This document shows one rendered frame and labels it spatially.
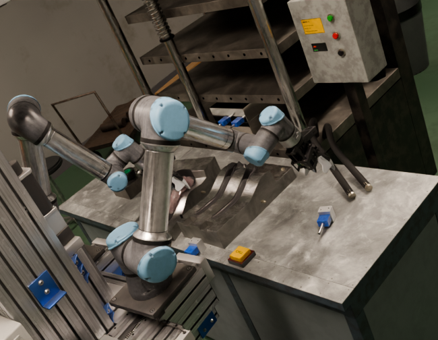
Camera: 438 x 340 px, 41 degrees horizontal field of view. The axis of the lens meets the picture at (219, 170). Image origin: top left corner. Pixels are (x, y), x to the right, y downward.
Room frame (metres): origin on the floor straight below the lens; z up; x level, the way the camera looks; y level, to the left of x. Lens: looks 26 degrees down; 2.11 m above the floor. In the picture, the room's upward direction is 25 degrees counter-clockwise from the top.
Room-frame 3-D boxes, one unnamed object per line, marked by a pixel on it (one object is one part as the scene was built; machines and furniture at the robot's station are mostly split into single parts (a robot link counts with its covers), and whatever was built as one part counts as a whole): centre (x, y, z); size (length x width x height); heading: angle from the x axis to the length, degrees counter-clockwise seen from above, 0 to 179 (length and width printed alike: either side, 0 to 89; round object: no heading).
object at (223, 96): (3.22, -0.46, 1.02); 1.10 x 0.74 x 0.05; 34
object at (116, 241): (1.59, 0.36, 1.20); 0.13 x 0.12 x 0.14; 27
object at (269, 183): (2.21, -0.02, 0.87); 0.50 x 0.26 x 0.14; 124
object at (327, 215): (1.81, -0.28, 0.83); 0.13 x 0.05 x 0.05; 144
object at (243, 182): (2.21, 0.00, 0.92); 0.35 x 0.16 x 0.09; 124
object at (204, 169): (2.46, 0.25, 0.86); 0.50 x 0.26 x 0.11; 141
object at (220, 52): (3.22, -0.46, 1.27); 1.10 x 0.74 x 0.05; 34
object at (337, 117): (3.19, -0.42, 0.76); 1.30 x 0.84 x 0.06; 34
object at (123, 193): (2.86, 0.45, 0.84); 0.20 x 0.15 x 0.07; 124
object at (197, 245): (2.00, 0.25, 0.83); 0.13 x 0.05 x 0.05; 130
